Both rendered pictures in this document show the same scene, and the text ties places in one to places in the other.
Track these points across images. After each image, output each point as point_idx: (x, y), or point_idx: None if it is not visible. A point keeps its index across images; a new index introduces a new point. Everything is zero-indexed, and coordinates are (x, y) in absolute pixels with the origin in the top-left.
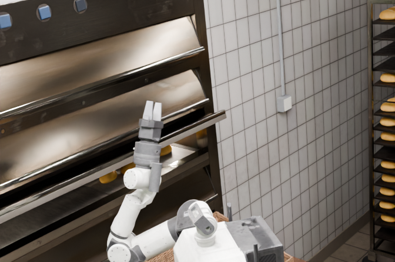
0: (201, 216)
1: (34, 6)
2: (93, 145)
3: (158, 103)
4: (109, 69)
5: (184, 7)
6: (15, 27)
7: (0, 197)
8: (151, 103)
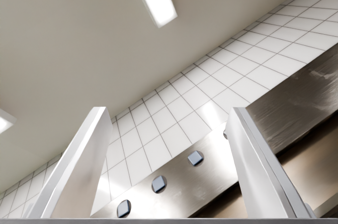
0: None
1: (184, 157)
2: None
3: (229, 115)
4: (330, 182)
5: None
6: (171, 185)
7: None
8: (87, 115)
